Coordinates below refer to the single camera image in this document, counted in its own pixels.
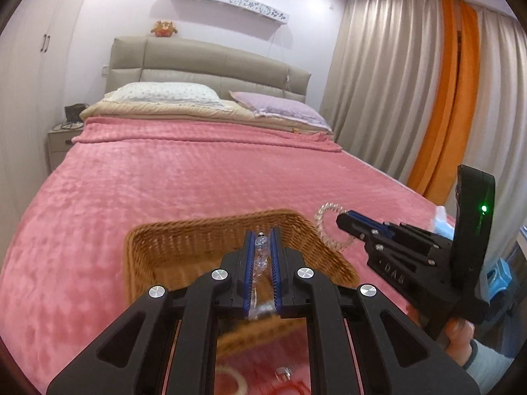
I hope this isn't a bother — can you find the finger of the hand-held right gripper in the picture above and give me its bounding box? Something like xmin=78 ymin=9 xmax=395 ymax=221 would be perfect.
xmin=336 ymin=211 xmax=439 ymax=265
xmin=349 ymin=210 xmax=453 ymax=248

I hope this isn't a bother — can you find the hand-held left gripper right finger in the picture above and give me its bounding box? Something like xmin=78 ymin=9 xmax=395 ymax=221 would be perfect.
xmin=271 ymin=228 xmax=481 ymax=395

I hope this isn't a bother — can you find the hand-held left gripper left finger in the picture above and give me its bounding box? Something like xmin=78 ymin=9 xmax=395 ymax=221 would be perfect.
xmin=46 ymin=229 xmax=253 ymax=395

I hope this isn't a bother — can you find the clear bead bracelet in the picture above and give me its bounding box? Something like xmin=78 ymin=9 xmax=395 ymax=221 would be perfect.
xmin=246 ymin=228 xmax=276 ymax=322
xmin=315 ymin=202 xmax=357 ymax=252

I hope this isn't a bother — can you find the woven wicker basket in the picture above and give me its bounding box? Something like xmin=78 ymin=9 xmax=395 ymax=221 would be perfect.
xmin=124 ymin=209 xmax=360 ymax=358

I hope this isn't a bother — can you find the person's right hand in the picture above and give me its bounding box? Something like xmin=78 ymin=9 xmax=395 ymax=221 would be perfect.
xmin=407 ymin=304 xmax=475 ymax=369

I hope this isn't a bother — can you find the blue plastic object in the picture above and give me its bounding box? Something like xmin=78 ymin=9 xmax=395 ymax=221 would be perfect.
xmin=486 ymin=257 xmax=513 ymax=302

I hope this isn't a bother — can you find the light blue cloth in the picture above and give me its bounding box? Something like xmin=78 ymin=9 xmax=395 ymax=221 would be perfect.
xmin=432 ymin=206 xmax=458 ymax=240

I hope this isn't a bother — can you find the pink blanket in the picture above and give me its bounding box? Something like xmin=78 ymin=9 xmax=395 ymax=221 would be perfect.
xmin=0 ymin=116 xmax=458 ymax=395

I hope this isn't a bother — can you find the white bangle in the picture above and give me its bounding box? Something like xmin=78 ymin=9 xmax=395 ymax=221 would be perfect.
xmin=218 ymin=364 xmax=248 ymax=395

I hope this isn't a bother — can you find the orange curtain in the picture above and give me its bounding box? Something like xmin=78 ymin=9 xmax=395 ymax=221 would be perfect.
xmin=406 ymin=0 xmax=481 ymax=211

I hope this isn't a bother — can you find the beige curtain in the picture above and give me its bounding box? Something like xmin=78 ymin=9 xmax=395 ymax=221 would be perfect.
xmin=319 ymin=0 xmax=446 ymax=187
xmin=449 ymin=7 xmax=527 ymax=235

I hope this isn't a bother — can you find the purple pillow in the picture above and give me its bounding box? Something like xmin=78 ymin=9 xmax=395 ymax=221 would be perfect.
xmin=229 ymin=91 xmax=332 ymax=131

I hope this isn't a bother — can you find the beige quilt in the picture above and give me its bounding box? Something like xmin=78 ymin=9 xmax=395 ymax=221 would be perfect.
xmin=79 ymin=99 xmax=335 ymax=135

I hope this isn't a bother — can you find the white dotted pillow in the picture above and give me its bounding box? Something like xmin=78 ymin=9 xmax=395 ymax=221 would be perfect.
xmin=104 ymin=82 xmax=223 ymax=106

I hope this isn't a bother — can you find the grey padded headboard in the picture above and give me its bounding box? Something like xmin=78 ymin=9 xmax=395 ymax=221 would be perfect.
xmin=104 ymin=36 xmax=312 ymax=104

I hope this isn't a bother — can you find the grey nightstand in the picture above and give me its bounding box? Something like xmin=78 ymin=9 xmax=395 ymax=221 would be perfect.
xmin=45 ymin=125 xmax=85 ymax=174

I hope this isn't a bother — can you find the black box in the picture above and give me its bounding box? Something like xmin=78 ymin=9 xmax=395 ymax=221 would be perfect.
xmin=64 ymin=103 xmax=90 ymax=122

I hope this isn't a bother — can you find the orange plush toy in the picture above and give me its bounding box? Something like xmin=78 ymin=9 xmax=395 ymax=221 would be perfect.
xmin=150 ymin=20 xmax=179 ymax=39

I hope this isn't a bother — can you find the white wardrobe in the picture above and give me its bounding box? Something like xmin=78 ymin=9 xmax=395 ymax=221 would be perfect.
xmin=0 ymin=0 xmax=100 ymax=231

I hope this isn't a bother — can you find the white patterned wall shelf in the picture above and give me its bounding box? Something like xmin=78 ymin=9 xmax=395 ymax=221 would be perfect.
xmin=168 ymin=0 xmax=291 ymax=24

